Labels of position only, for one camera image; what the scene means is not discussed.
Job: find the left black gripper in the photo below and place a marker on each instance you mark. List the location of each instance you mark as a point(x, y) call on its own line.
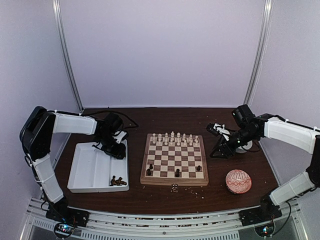
point(116, 153)

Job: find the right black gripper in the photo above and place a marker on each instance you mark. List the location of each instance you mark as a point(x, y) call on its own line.
point(223, 146)

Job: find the white plastic divided tray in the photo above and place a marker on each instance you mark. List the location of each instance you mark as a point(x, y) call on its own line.
point(92, 170)

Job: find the wooden chess board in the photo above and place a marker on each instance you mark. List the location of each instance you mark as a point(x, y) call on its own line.
point(167, 159)

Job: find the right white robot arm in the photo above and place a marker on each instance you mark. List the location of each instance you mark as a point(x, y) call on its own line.
point(293, 150)

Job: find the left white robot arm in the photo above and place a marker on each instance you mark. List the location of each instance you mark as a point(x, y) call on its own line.
point(36, 140)

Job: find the dark chess pieces lower pile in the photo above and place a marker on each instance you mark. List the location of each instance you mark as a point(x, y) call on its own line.
point(117, 181)

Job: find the white chess pieces group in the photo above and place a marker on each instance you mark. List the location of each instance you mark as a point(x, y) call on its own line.
point(176, 139)

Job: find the white ceramic bowl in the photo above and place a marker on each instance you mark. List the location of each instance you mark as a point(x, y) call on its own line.
point(244, 148)

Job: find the red patterned bowl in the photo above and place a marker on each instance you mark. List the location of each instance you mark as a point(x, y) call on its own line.
point(238, 181)

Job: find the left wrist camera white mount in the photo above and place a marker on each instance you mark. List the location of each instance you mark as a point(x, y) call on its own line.
point(120, 135)

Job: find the right wrist camera with cable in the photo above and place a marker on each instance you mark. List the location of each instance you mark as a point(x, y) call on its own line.
point(219, 130)

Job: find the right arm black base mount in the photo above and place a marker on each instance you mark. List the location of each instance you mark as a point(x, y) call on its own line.
point(253, 216)

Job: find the aluminium front rail frame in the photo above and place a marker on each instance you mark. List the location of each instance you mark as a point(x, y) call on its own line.
point(221, 225)

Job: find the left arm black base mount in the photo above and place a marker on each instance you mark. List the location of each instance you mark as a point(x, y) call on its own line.
point(70, 216)

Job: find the right aluminium corner post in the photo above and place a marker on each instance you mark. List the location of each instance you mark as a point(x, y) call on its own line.
point(261, 48)

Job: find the aluminium corner post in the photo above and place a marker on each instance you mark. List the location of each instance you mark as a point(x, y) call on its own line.
point(261, 48)
point(65, 53)

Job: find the left aluminium corner post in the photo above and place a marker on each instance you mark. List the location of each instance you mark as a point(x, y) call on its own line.
point(65, 53)

